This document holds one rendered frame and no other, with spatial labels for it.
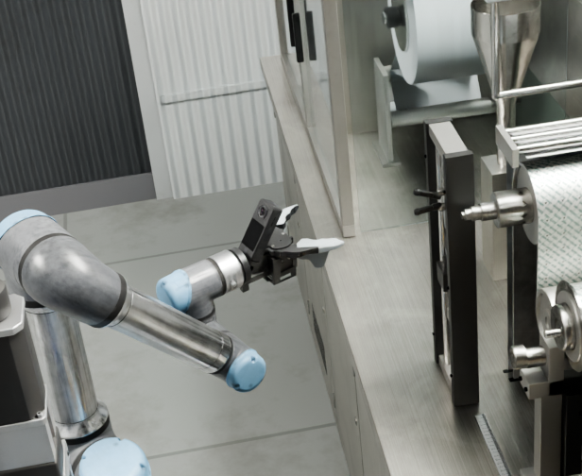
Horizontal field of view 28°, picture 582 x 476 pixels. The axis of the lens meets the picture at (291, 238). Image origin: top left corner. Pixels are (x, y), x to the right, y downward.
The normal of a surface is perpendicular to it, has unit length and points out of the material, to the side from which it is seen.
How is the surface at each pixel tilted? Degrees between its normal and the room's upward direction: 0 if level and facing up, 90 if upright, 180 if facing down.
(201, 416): 0
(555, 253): 92
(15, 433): 90
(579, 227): 92
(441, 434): 0
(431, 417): 0
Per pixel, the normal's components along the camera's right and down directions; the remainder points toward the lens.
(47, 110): 0.16, 0.49
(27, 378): 0.81, 0.23
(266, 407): -0.10, -0.86
